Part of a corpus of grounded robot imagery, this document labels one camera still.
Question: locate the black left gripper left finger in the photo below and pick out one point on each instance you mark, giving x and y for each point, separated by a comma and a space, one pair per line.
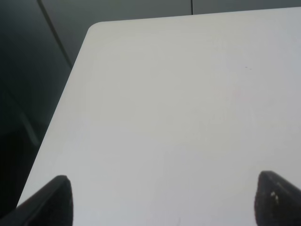
52, 205

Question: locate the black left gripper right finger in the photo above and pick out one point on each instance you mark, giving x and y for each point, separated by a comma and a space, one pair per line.
277, 201

